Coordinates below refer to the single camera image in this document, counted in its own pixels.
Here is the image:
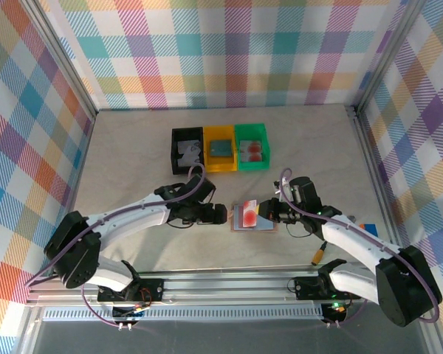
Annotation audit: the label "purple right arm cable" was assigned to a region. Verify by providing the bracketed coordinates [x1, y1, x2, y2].
[272, 167, 442, 329]

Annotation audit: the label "wide aluminium frame rail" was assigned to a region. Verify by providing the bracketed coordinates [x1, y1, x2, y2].
[24, 270, 435, 308]

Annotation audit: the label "green plastic bin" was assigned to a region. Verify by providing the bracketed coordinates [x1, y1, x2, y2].
[233, 122, 272, 173]

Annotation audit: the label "yellow plastic bin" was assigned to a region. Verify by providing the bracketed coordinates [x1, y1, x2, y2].
[202, 125, 239, 173]

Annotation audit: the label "aluminium side rail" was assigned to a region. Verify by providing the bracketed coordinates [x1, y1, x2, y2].
[346, 105, 411, 273]

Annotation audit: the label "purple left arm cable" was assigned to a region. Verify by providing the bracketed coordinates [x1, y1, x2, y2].
[24, 164, 207, 330]

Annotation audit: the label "slotted grey cable duct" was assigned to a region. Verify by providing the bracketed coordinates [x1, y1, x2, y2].
[40, 308, 328, 322]

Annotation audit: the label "black plastic bin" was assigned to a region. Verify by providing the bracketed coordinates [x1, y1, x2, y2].
[168, 126, 206, 176]

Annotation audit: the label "yellow plug black cable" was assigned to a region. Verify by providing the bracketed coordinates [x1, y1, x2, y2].
[311, 241, 329, 266]

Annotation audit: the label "white card red circles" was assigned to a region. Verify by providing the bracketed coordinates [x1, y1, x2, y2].
[238, 139, 263, 152]
[241, 200, 260, 226]
[239, 150, 266, 164]

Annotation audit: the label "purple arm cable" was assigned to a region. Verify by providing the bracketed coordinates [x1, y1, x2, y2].
[24, 164, 207, 330]
[272, 167, 442, 329]

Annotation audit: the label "white card grey print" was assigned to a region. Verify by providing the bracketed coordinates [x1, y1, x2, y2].
[179, 142, 203, 167]
[176, 139, 193, 158]

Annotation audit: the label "aluminium frame post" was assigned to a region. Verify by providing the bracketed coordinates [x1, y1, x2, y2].
[354, 0, 429, 111]
[20, 0, 99, 121]

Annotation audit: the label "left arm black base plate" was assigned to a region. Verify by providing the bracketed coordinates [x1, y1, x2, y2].
[97, 279, 166, 304]

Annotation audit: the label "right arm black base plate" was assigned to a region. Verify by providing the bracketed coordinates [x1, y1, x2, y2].
[292, 276, 363, 300]

